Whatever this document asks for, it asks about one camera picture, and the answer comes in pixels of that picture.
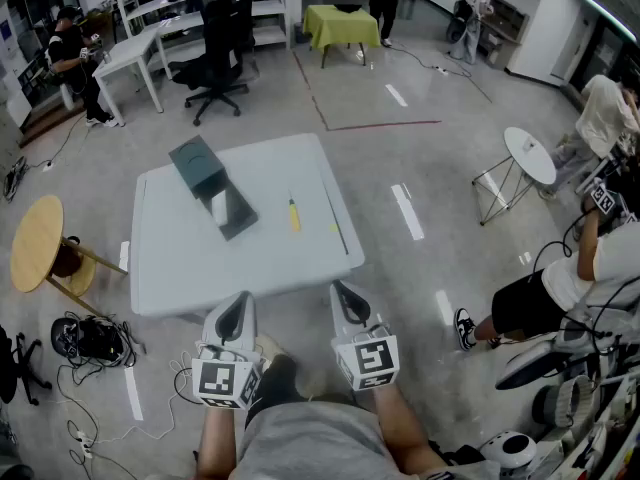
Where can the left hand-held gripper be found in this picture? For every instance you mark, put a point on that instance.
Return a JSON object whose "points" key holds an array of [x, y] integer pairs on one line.
{"points": [[220, 380]]}

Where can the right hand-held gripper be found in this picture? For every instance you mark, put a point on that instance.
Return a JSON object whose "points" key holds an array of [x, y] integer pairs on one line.
{"points": [[372, 360]]}

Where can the yellow marker pen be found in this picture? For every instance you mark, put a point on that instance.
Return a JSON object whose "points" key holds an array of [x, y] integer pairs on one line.
{"points": [[295, 218]]}

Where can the black rectangular box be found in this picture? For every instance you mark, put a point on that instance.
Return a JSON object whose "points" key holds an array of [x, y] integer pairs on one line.
{"points": [[240, 218]]}

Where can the person's right forearm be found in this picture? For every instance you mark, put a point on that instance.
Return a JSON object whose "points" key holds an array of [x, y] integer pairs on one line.
{"points": [[400, 423]]}

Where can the person's left forearm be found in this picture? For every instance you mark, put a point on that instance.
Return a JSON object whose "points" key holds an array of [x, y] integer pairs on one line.
{"points": [[217, 438]]}

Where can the dark green box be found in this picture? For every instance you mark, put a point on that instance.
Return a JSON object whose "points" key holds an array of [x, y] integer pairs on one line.
{"points": [[195, 163]]}

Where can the small white box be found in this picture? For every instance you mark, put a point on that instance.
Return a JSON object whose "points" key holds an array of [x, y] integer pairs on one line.
{"points": [[219, 208]]}

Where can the person's grey shirt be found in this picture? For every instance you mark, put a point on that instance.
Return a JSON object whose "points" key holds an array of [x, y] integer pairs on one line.
{"points": [[310, 443]]}

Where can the white power strip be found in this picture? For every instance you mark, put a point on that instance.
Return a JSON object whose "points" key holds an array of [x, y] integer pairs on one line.
{"points": [[85, 443], [440, 69]]}

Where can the round wooden side table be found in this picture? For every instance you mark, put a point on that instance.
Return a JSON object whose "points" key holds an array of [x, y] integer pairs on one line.
{"points": [[35, 243]]}

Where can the white rounded robot head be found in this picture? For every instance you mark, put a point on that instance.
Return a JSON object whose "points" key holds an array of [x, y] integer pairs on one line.
{"points": [[510, 450]]}

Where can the black chair base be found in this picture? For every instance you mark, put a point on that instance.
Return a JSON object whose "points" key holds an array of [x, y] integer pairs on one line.
{"points": [[12, 368]]}

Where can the black office chair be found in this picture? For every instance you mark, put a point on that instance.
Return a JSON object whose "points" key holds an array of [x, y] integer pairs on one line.
{"points": [[220, 43]]}

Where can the table with green cloth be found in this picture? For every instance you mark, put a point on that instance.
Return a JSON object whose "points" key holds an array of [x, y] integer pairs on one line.
{"points": [[340, 28]]}

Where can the white shelf unit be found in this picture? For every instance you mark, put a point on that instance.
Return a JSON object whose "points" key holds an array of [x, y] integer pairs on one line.
{"points": [[267, 35]]}

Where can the white desk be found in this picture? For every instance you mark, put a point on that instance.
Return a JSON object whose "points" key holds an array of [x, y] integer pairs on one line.
{"points": [[125, 50]]}

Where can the black cloth item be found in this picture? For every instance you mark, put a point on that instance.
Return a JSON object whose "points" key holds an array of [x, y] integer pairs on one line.
{"points": [[347, 7]]}

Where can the wooden cabinet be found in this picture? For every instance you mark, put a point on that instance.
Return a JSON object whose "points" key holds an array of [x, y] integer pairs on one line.
{"points": [[507, 20]]}

